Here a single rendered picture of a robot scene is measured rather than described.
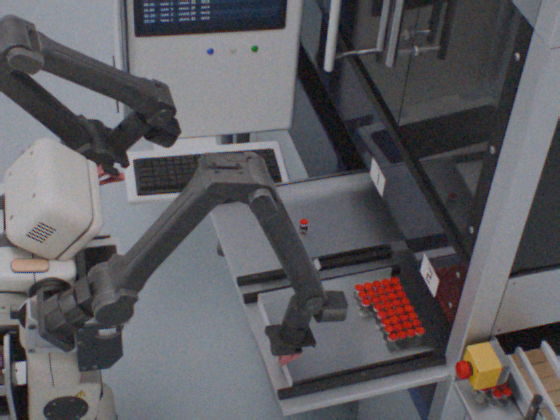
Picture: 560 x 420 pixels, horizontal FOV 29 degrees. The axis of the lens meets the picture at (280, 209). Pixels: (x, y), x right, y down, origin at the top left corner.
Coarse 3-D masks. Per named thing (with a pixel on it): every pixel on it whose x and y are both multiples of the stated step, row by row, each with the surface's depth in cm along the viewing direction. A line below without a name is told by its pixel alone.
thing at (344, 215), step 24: (288, 192) 281; (312, 192) 283; (336, 192) 284; (360, 192) 284; (312, 216) 277; (336, 216) 277; (360, 216) 278; (384, 216) 278; (312, 240) 271; (336, 240) 271; (360, 240) 272; (384, 240) 272
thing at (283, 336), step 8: (272, 328) 234; (280, 328) 232; (288, 328) 229; (296, 328) 228; (304, 328) 229; (272, 336) 232; (280, 336) 232; (288, 336) 230; (296, 336) 230; (304, 336) 233; (312, 336) 235; (272, 344) 230; (280, 344) 231; (288, 344) 231; (296, 344) 232; (304, 344) 233; (312, 344) 233
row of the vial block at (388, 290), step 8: (384, 280) 256; (384, 288) 256; (392, 288) 255; (392, 296) 253; (392, 304) 251; (400, 304) 251; (400, 312) 250; (400, 320) 248; (408, 328) 247; (408, 336) 245; (408, 344) 247
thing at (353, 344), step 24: (288, 288) 254; (336, 288) 260; (264, 312) 250; (336, 336) 249; (360, 336) 250; (312, 360) 244; (336, 360) 244; (360, 360) 245; (384, 360) 241; (408, 360) 244
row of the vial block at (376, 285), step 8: (376, 280) 256; (376, 288) 255; (376, 296) 255; (384, 296) 253; (384, 304) 251; (392, 312) 249; (392, 320) 248; (400, 328) 246; (400, 336) 245; (400, 344) 246
